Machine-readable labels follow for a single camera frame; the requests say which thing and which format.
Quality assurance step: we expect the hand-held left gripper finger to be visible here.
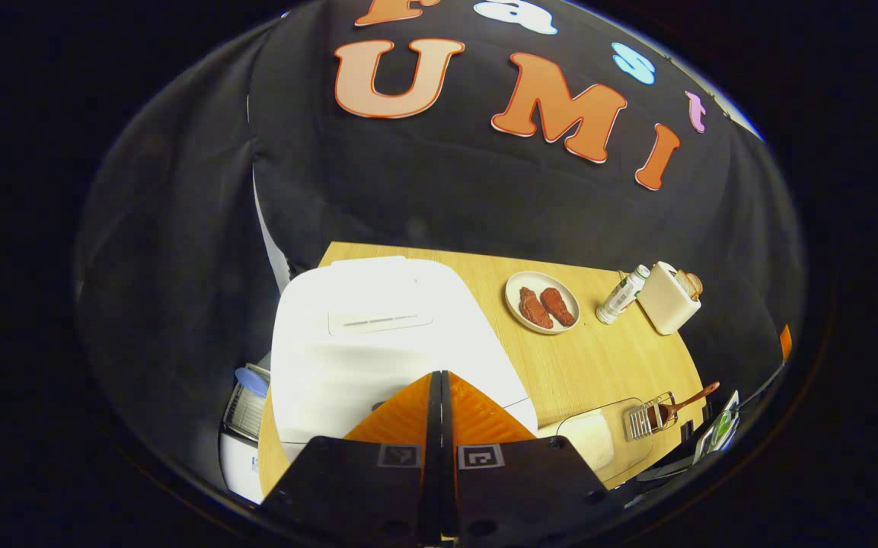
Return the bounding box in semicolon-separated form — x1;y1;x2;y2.
442;371;622;548
260;371;444;548

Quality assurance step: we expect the white rice cooker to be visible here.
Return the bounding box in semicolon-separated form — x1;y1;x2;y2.
271;256;538;465

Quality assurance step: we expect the brown wooden spoon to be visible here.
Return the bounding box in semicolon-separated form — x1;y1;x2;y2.
648;381;720;427

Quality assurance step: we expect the clear rice container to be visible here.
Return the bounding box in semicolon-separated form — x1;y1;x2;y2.
538;397;654;484

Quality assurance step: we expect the white printed board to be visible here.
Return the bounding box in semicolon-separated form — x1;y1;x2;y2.
694;390;740;463

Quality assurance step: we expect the white toaster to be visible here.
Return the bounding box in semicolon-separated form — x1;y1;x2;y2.
637;261;703;336

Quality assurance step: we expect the white round plate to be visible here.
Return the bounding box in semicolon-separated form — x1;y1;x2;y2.
505;271;581;335

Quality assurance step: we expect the white drink bottle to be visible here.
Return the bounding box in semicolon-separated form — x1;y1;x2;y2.
595;264;650;325

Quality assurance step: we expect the blue round lid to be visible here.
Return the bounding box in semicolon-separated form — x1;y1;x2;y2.
235;368;270;398

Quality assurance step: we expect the white grilled appliance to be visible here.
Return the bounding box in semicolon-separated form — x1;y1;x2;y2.
218;364;273;503

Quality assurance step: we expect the black backdrop cloth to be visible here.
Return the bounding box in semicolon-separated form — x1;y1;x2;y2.
73;0;805;488

